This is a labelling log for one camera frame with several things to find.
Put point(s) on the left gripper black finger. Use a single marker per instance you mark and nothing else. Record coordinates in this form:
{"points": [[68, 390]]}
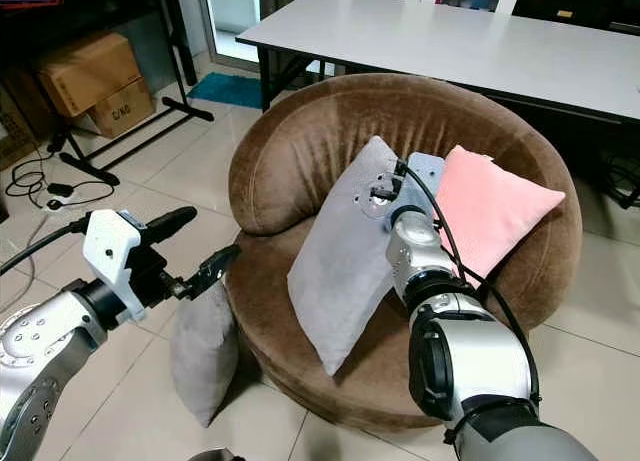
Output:
{"points": [[213, 268], [170, 222]]}

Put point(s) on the large grey pillow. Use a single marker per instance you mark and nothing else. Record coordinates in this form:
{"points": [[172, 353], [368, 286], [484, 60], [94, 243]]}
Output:
{"points": [[345, 271]]}

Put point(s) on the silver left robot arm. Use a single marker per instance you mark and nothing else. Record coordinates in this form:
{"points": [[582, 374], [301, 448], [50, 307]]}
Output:
{"points": [[40, 361]]}

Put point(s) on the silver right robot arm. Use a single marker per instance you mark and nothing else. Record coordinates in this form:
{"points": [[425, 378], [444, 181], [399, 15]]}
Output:
{"points": [[480, 361]]}

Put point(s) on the small grey pillow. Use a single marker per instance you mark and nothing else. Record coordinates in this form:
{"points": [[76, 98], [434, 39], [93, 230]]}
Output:
{"points": [[205, 356]]}

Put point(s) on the round brown suede sofa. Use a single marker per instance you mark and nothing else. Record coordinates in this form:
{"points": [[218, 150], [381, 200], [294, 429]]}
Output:
{"points": [[320, 131]]}

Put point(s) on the pink pillow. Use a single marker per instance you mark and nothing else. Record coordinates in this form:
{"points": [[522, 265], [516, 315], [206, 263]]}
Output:
{"points": [[500, 206]]}

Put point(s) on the blue floor mat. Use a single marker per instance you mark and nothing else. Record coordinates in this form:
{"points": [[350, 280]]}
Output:
{"points": [[225, 89]]}

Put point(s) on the white power strip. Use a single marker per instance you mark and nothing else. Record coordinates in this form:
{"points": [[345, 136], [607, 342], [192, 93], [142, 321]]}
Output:
{"points": [[60, 191]]}

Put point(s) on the cardboard box with black print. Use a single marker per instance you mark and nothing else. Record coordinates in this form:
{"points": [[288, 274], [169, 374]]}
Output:
{"points": [[125, 109]]}

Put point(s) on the grey folding table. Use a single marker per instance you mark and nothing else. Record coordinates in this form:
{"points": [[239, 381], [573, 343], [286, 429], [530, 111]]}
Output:
{"points": [[440, 43]]}

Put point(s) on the black metal clothes rack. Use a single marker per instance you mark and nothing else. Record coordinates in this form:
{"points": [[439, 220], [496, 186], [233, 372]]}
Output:
{"points": [[178, 61]]}

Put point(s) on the plain large cardboard box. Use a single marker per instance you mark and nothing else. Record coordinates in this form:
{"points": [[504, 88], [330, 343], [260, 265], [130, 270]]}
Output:
{"points": [[88, 71]]}

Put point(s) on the cardboard box with white label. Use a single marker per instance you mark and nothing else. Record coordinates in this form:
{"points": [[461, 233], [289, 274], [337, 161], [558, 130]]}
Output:
{"points": [[15, 126]]}

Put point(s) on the black cabinet with gold label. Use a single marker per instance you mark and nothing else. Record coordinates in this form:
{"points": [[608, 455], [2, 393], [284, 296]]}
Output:
{"points": [[580, 1]]}

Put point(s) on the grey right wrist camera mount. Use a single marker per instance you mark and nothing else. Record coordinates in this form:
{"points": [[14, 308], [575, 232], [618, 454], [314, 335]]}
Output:
{"points": [[426, 173]]}

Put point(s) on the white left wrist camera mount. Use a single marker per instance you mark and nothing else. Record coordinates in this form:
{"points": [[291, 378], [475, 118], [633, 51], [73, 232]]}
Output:
{"points": [[110, 253]]}

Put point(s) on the white sliding door frame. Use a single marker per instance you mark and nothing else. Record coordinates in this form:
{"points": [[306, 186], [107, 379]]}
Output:
{"points": [[198, 21]]}

